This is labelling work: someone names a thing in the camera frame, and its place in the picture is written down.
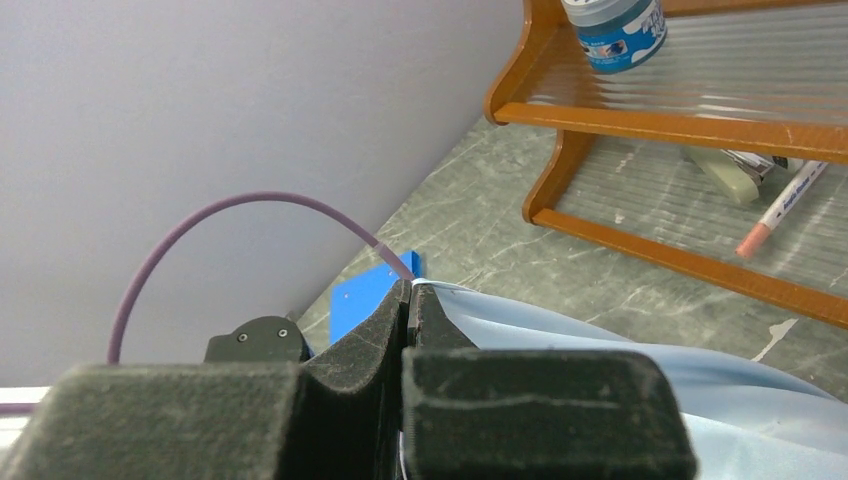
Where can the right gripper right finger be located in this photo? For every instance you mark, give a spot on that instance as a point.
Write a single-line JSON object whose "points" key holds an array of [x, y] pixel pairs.
{"points": [[474, 413]]}

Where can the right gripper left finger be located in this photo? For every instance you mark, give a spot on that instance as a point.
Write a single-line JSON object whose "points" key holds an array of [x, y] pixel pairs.
{"points": [[335, 416]]}

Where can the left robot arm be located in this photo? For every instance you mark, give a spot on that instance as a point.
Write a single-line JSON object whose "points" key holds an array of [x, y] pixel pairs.
{"points": [[263, 339]]}

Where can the blue flat board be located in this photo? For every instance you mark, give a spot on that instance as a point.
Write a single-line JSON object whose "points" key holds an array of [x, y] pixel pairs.
{"points": [[354, 300]]}

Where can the small stapler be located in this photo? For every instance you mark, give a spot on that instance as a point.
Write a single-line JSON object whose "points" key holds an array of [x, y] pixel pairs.
{"points": [[738, 174]]}

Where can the wooden shelf rack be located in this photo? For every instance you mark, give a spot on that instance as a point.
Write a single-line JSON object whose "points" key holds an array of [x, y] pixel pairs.
{"points": [[709, 99]]}

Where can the white pen with red tip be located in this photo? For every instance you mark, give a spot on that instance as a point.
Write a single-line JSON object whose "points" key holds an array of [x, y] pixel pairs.
{"points": [[795, 189]]}

